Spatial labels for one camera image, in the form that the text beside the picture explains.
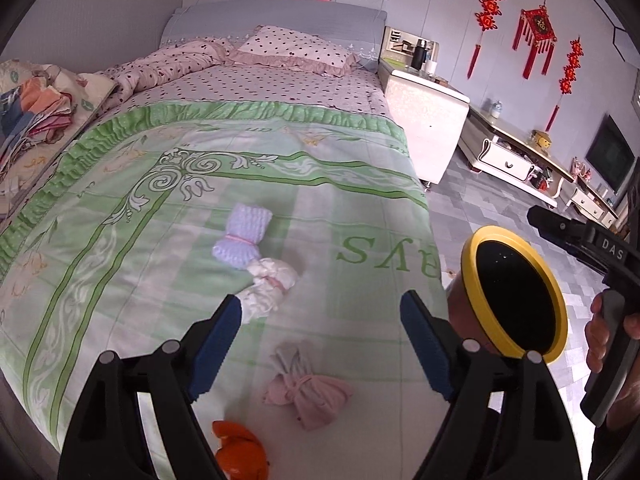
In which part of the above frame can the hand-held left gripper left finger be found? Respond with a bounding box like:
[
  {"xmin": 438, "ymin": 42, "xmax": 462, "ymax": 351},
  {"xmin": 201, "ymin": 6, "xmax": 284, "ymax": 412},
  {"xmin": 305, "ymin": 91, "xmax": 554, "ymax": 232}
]
[{"xmin": 57, "ymin": 294, "xmax": 244, "ymax": 480}]

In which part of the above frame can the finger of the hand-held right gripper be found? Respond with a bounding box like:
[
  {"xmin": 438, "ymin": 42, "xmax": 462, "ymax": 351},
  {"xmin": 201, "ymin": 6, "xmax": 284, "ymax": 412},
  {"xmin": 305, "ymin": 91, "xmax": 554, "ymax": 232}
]
[{"xmin": 527, "ymin": 205, "xmax": 590, "ymax": 257}]

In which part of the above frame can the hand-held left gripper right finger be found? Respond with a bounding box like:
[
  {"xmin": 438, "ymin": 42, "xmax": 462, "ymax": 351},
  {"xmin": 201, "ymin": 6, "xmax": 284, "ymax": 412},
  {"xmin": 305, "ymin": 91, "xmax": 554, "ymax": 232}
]
[{"xmin": 400, "ymin": 290, "xmax": 583, "ymax": 480}]

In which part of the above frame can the white cloth bundle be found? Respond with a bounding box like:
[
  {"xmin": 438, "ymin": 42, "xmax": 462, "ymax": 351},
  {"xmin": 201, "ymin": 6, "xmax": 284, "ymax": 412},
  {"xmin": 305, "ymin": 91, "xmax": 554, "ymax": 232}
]
[{"xmin": 235, "ymin": 257, "xmax": 298, "ymax": 323}]

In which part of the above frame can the yellow-rimmed brown bin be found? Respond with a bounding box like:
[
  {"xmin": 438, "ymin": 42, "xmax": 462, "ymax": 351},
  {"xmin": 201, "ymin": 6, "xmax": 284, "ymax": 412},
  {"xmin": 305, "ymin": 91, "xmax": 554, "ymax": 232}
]
[{"xmin": 444, "ymin": 225, "xmax": 569, "ymax": 365}]

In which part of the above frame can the person's right hand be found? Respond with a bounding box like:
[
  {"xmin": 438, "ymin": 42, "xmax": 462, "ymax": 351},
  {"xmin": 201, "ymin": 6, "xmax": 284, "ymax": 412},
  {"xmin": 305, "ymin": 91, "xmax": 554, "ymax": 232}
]
[{"xmin": 585, "ymin": 292, "xmax": 640, "ymax": 373}]

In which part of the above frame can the white low cabinet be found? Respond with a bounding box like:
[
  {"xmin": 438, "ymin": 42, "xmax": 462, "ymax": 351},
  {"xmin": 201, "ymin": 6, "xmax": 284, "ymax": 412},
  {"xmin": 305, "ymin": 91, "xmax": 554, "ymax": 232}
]
[{"xmin": 457, "ymin": 107, "xmax": 631, "ymax": 231}]

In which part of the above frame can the black television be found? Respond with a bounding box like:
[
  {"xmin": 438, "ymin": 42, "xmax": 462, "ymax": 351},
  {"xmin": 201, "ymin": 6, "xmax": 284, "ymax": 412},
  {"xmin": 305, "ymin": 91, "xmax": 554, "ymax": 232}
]
[{"xmin": 585, "ymin": 114, "xmax": 636, "ymax": 195}]

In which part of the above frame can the pink cloth bundle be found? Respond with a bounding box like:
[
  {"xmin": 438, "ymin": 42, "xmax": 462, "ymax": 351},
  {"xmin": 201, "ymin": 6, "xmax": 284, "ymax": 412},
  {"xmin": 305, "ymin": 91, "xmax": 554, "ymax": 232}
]
[{"xmin": 263, "ymin": 342, "xmax": 354, "ymax": 431}]

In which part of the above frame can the orange cloth bundle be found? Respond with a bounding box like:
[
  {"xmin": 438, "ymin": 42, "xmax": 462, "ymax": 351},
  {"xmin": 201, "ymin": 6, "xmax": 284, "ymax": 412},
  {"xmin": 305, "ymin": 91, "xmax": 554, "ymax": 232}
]
[{"xmin": 212, "ymin": 420, "xmax": 273, "ymax": 480}]

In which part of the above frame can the light purple knitted bundle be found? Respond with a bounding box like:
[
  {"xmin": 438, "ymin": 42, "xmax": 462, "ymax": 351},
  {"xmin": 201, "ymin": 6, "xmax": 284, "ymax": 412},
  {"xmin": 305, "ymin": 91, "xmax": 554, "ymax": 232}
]
[{"xmin": 213, "ymin": 203, "xmax": 273, "ymax": 264}]

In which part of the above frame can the long red knot ornament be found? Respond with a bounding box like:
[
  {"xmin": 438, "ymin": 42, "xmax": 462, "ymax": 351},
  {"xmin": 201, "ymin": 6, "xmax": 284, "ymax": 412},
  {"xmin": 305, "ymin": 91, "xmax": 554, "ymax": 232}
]
[
  {"xmin": 545, "ymin": 37, "xmax": 583, "ymax": 132},
  {"xmin": 467, "ymin": 0, "xmax": 507, "ymax": 81}
]

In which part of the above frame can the green floral bedspread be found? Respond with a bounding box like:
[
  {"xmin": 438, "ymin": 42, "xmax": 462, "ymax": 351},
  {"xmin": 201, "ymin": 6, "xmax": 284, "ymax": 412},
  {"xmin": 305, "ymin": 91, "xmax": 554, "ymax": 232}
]
[{"xmin": 0, "ymin": 102, "xmax": 451, "ymax": 480}]

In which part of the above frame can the white nightstand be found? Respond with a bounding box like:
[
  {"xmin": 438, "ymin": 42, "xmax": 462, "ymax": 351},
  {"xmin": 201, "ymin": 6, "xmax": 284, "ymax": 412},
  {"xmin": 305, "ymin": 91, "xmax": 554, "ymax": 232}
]
[{"xmin": 377, "ymin": 26, "xmax": 471, "ymax": 191}]

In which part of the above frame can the square red knot ornament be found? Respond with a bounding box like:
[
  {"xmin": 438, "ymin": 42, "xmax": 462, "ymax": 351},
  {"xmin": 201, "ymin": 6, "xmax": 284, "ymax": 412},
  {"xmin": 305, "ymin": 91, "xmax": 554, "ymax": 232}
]
[{"xmin": 512, "ymin": 0, "xmax": 558, "ymax": 80}]

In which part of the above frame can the bear print quilt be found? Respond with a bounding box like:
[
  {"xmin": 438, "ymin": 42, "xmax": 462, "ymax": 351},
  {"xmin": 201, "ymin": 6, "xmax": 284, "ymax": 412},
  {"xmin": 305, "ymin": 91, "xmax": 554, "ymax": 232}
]
[{"xmin": 0, "ymin": 59, "xmax": 118, "ymax": 191}]

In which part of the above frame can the pink polka dot duvet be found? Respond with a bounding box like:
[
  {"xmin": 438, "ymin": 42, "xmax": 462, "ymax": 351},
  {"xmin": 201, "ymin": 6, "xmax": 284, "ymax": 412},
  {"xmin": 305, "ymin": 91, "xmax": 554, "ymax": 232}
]
[{"xmin": 97, "ymin": 40, "xmax": 236, "ymax": 96}]

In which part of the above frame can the pile of folded clothes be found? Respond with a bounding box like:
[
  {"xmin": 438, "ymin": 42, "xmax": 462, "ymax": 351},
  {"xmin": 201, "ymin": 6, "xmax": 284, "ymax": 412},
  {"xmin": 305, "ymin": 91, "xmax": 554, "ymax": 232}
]
[{"xmin": 0, "ymin": 75, "xmax": 81, "ymax": 161}]

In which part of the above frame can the pink polka dot pillow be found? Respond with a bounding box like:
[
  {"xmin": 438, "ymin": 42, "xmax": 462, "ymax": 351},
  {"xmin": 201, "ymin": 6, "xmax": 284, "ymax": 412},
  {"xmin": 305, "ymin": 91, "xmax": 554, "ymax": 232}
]
[{"xmin": 237, "ymin": 25, "xmax": 358, "ymax": 77}]

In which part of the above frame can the grey-blue bed headboard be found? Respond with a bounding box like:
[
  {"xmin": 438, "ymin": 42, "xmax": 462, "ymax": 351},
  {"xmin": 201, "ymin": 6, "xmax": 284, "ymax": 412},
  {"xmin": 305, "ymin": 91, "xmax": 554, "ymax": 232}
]
[{"xmin": 160, "ymin": 0, "xmax": 388, "ymax": 73}]

